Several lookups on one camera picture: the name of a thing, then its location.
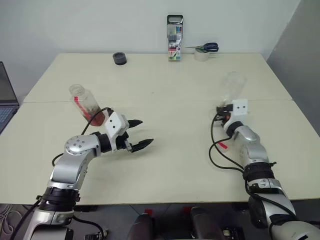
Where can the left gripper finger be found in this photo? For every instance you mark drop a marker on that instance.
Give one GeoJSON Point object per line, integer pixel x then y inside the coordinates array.
{"type": "Point", "coordinates": [134, 123]}
{"type": "Point", "coordinates": [141, 145]}

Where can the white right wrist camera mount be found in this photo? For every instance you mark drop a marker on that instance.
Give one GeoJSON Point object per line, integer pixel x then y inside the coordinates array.
{"type": "Point", "coordinates": [240, 108]}

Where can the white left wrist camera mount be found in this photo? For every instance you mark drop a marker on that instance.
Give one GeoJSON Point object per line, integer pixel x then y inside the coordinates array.
{"type": "Point", "coordinates": [113, 123]}

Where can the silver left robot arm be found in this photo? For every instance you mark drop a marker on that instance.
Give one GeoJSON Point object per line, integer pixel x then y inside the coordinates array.
{"type": "Point", "coordinates": [75, 160]}

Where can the plastic bottle with red liquid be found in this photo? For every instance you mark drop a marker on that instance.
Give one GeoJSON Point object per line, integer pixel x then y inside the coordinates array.
{"type": "Point", "coordinates": [87, 107]}

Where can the small red tab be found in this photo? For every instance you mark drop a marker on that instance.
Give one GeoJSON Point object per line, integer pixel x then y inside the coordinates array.
{"type": "Point", "coordinates": [187, 210]}
{"type": "Point", "coordinates": [148, 211]}

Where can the dark rounded shape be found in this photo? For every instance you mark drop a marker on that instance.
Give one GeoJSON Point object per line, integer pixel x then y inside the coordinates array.
{"type": "Point", "coordinates": [140, 227]}
{"type": "Point", "coordinates": [205, 223]}

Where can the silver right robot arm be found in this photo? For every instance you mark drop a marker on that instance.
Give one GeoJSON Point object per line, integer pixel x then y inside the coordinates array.
{"type": "Point", "coordinates": [255, 150]}

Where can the clear plastic bottle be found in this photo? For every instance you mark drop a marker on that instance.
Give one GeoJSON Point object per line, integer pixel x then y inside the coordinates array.
{"type": "Point", "coordinates": [235, 83]}

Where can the grey laptop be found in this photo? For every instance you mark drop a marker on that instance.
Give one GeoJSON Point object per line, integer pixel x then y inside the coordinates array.
{"type": "Point", "coordinates": [6, 95]}

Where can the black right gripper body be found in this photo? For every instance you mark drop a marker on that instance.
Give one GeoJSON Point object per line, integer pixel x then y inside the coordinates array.
{"type": "Point", "coordinates": [224, 117]}

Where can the marker pen pack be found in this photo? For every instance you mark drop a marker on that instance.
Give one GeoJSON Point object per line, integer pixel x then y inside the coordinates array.
{"type": "Point", "coordinates": [175, 40]}

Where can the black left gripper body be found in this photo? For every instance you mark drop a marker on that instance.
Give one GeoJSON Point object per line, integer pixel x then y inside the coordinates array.
{"type": "Point", "coordinates": [124, 141]}

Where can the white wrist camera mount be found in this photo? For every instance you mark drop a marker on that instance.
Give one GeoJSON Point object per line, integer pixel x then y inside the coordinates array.
{"type": "Point", "coordinates": [113, 123]}
{"type": "Point", "coordinates": [240, 108]}

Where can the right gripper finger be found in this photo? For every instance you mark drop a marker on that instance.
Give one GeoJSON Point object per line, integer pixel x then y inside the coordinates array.
{"type": "Point", "coordinates": [220, 110]}

